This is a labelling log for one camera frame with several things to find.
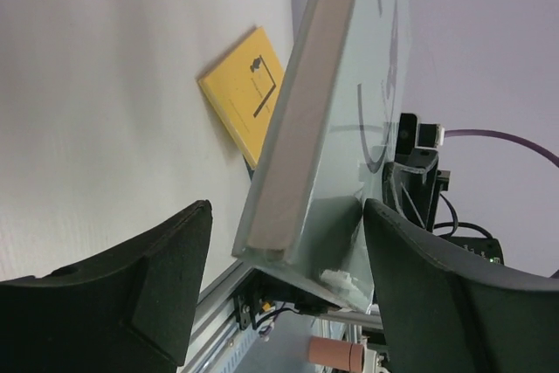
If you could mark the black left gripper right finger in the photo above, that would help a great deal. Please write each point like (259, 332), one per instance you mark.
(445, 309)

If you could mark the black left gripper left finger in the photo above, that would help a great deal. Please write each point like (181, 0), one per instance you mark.
(130, 308)

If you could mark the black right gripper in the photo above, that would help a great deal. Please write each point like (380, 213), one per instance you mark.
(412, 185)

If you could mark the pale green hardcover book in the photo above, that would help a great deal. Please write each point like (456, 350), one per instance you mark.
(332, 131)

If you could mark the yellow Little Prince book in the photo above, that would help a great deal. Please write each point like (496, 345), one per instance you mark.
(243, 88)

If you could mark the pink three-tier shelf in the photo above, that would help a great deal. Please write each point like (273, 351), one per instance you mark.
(336, 354)

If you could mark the dark blue book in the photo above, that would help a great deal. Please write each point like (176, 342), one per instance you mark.
(250, 170)

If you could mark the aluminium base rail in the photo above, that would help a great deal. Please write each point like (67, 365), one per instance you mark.
(247, 321)

